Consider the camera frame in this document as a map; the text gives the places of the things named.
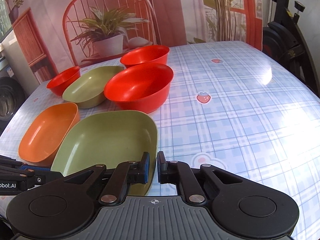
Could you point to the small red bowl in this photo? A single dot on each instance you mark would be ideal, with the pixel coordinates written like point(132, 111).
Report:
point(58, 84)

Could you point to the large red bowl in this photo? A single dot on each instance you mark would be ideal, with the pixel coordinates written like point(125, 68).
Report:
point(143, 87)

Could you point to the orange plate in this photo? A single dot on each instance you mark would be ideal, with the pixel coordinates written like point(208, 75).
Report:
point(43, 138)

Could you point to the printed backdrop cloth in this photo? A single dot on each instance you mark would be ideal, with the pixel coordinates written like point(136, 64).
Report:
point(54, 35)

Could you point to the washing machine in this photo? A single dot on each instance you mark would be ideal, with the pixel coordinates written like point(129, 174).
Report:
point(14, 75)

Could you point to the black exercise bike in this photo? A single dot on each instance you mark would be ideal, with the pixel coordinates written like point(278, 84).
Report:
point(284, 42)

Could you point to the medium red bowl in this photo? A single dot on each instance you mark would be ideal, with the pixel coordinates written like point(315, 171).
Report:
point(147, 54)

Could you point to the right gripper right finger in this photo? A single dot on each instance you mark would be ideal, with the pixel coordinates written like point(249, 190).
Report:
point(194, 185)

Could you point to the plaid tablecloth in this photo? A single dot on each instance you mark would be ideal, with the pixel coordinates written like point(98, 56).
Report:
point(229, 105)

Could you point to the small green plate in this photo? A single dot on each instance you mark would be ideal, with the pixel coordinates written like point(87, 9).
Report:
point(88, 90)

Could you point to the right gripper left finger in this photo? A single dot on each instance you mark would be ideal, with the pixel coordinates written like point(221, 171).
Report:
point(110, 186)

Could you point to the large green plate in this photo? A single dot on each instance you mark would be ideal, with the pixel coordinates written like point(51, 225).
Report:
point(109, 138)

